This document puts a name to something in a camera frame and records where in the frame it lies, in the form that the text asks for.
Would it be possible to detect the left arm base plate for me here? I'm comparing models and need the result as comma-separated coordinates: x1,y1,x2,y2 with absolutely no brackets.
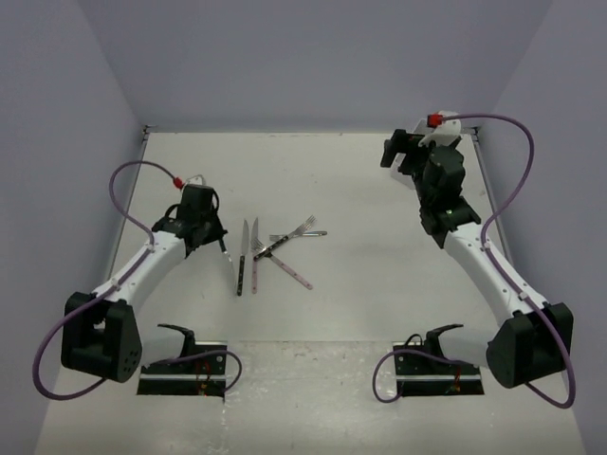
137,354,228,398

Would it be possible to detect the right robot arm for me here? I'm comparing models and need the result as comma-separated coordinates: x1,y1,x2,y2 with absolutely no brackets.
380,129,575,389

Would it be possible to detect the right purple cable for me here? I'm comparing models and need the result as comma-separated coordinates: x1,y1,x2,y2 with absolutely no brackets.
371,110,578,410

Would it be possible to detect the pink handled knife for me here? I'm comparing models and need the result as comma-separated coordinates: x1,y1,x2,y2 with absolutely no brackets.
249,216,261,296

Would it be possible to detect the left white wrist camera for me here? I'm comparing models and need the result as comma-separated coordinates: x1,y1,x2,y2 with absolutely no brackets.
184,174,207,186

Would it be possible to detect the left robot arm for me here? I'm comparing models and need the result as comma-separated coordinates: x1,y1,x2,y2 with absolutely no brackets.
61,184,227,383

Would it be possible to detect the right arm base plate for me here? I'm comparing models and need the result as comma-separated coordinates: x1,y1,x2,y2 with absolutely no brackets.
393,342,485,397

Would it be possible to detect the black handled knife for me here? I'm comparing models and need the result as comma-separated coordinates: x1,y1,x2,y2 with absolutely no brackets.
236,220,249,297

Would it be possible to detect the pink handled fork upper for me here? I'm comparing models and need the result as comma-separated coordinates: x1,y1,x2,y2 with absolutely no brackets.
268,230,328,242

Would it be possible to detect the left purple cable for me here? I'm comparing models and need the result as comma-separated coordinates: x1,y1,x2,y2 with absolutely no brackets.
30,160,244,402

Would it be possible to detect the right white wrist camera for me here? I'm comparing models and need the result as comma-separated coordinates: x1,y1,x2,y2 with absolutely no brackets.
418,110,462,147

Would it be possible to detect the purple cable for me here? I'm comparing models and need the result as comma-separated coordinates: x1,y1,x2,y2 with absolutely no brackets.
30,160,244,402
371,110,578,410

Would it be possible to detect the green handled knife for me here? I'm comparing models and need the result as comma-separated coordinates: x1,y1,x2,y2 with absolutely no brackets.
218,239,237,294

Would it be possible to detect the white divided utensil container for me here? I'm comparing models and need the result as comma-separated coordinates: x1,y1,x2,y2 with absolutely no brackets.
390,118,431,191

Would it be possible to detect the black handled fork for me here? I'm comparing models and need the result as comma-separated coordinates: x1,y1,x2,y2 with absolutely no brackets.
253,215,316,262

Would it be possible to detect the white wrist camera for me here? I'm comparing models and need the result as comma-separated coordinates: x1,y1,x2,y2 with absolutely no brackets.
418,110,462,147
184,174,207,186

